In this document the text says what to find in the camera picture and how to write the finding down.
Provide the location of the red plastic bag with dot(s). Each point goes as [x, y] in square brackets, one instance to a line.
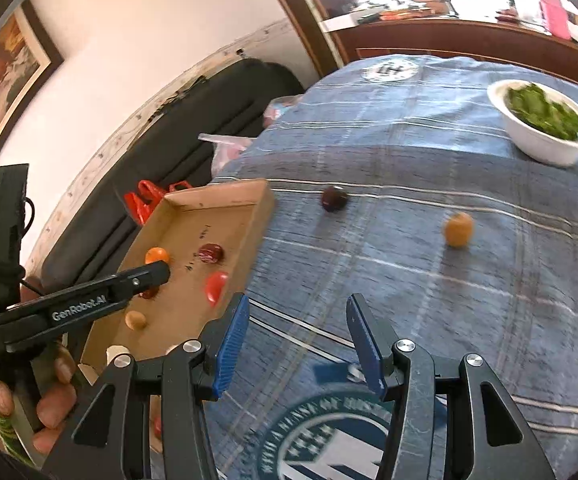
[144, 200]

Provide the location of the oval yellow-orange fruit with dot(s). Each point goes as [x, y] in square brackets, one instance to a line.
[136, 319]

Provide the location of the black sofa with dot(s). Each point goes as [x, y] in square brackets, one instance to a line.
[209, 110]

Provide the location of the blue plaid blanket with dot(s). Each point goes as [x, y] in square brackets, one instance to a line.
[419, 135]

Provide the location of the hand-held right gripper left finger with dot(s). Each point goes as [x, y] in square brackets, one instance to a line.
[229, 347]

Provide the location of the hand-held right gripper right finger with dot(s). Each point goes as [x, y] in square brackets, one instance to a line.
[366, 347]

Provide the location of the green leafy vegetables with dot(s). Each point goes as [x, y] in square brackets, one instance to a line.
[544, 110]

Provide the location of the small red tomato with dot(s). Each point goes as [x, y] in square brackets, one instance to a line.
[216, 288]

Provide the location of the person's left hand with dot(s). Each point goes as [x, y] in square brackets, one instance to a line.
[56, 405]

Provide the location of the pink bottle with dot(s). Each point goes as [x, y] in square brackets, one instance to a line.
[555, 10]

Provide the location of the wooden door frame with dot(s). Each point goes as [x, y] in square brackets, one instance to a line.
[304, 15]

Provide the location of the red jujube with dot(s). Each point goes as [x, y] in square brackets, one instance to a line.
[212, 254]

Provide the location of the clear plastic bag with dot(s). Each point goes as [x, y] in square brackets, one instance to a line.
[229, 152]

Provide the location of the pink and white bag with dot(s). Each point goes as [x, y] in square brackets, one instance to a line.
[279, 110]

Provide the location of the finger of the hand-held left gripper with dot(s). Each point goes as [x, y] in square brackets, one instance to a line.
[149, 277]

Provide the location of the pale yellow fruit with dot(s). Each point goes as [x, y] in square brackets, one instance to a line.
[117, 353]

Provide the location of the small orange tangerine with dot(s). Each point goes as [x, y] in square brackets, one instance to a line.
[157, 255]

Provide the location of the cardboard box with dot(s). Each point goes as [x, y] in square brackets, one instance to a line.
[184, 230]

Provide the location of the round yellow-orange fruit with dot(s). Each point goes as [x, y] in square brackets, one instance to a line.
[458, 229]

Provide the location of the wooden cabinet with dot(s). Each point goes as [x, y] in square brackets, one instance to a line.
[469, 42]

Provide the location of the white bowl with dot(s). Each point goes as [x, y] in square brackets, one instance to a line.
[539, 147]

